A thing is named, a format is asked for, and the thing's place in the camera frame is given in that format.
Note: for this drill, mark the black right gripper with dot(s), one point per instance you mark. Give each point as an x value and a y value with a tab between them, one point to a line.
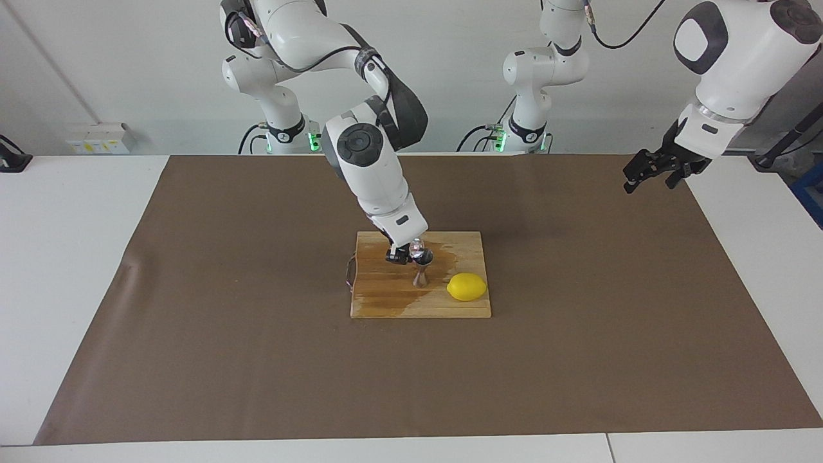
394	254

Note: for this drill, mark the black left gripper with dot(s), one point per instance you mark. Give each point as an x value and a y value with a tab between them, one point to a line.
688	151

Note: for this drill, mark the small clear glass cup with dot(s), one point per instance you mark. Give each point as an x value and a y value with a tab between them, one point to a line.
418	246

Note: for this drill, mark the steel double jigger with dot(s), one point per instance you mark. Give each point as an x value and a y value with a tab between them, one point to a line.
422	273

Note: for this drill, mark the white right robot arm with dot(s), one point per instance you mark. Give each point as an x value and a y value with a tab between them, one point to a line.
373	167

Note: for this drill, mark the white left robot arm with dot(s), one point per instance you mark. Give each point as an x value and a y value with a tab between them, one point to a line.
739	58

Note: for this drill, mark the wooden cutting board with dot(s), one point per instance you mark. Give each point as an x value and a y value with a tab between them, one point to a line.
386	302

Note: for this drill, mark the yellow lemon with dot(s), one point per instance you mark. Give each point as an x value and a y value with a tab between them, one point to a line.
467	287

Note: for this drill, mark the black tripod pole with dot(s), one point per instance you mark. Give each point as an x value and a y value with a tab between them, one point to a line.
781	145

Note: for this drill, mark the brown paper table mat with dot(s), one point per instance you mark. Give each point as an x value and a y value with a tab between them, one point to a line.
257	360

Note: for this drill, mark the white yellow-labelled power strip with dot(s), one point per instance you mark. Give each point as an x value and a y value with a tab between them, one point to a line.
103	138

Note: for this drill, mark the black table clamp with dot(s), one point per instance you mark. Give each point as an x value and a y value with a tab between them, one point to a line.
13	161

